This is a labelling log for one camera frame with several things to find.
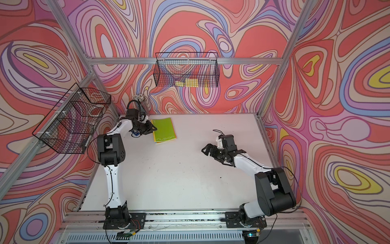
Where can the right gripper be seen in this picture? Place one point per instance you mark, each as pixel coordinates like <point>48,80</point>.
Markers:
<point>208,147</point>

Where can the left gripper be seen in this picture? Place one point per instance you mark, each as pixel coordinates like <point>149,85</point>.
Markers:
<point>148,128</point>

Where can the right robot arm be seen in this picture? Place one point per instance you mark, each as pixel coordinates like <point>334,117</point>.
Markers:
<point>273,190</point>

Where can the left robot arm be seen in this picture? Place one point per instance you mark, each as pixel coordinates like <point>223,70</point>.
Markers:
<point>111,153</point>

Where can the mesh pencil cup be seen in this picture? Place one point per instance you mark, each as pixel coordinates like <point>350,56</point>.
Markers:
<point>140,98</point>

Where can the yellow sticky notes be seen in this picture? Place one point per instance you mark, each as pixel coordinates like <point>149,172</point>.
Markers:
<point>188,82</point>

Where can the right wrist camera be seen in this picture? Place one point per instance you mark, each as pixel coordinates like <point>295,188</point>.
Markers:
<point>221,143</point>

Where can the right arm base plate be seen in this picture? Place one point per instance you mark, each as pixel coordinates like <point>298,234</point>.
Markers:
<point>238,219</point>

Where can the back wire basket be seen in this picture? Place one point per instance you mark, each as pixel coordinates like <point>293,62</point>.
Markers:
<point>177,66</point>

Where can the wire basket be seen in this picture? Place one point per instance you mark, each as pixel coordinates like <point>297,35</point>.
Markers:
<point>69,126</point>
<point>177,66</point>

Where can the left wire basket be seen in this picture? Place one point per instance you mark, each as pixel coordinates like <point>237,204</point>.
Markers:
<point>69,126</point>

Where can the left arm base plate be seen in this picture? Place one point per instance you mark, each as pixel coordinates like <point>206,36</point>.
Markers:
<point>134,220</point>

